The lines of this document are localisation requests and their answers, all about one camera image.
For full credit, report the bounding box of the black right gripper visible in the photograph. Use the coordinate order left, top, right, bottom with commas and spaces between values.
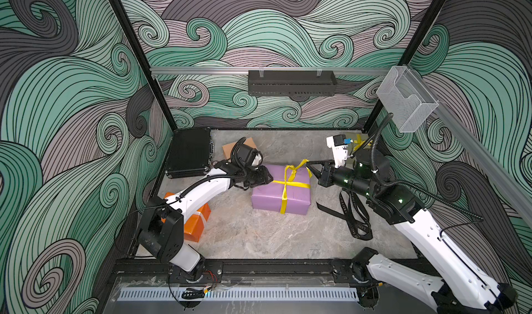
306, 159, 374, 200

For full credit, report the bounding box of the purple gift box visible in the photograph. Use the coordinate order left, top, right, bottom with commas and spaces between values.
251, 160, 312, 216

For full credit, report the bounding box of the peach gift box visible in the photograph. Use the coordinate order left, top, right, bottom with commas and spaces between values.
222, 137, 258, 160

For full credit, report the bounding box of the yellow ribbon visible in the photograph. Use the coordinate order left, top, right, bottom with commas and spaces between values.
351, 134, 368, 153
274, 159, 312, 215

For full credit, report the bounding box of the black ribbon gold lettering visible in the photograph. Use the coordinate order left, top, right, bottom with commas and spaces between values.
317, 189, 374, 241

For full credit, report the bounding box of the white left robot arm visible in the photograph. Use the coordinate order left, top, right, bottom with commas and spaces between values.
135, 160, 273, 281

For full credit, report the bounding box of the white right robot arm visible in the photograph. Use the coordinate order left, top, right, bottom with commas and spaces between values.
306, 160, 518, 313

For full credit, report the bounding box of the orange gift box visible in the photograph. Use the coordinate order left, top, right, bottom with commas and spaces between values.
164, 192, 211, 243

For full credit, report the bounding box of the black case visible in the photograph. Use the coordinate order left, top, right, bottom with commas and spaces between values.
164, 128, 213, 178

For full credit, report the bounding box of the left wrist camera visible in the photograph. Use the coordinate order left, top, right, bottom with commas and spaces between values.
231, 144, 263, 168

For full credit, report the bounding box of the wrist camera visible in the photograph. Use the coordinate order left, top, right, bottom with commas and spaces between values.
231, 144, 263, 168
326, 134, 353, 169

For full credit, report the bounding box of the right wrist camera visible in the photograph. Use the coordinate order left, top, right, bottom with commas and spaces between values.
326, 134, 353, 169

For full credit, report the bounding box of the black perforated wall tray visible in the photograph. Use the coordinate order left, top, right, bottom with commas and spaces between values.
247, 70, 338, 101

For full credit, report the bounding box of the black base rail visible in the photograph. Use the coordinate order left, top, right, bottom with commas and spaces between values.
114, 259, 373, 285

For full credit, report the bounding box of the clear acrylic wall holder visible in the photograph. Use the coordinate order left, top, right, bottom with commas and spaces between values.
377, 65, 439, 133

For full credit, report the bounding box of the aluminium rail back wall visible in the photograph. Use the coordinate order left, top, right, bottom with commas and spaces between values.
150, 66, 389, 78

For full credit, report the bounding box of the aluminium rail wall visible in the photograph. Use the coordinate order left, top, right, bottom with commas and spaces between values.
405, 66, 531, 224
150, 66, 389, 78

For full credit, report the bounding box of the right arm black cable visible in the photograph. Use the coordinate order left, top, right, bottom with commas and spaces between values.
369, 113, 485, 232

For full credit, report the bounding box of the black frame post right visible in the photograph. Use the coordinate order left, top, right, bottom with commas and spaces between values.
362, 0, 457, 132

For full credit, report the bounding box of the black frame post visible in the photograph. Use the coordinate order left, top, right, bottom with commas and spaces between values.
362, 0, 457, 132
108, 0, 177, 132

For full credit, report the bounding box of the white slotted cable duct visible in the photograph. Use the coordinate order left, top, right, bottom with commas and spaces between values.
117, 287, 359, 302

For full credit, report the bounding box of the aluminium rail right wall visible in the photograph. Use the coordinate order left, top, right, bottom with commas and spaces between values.
405, 66, 531, 224

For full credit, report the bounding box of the black frame post left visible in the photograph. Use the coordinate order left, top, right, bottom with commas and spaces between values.
108, 0, 177, 132

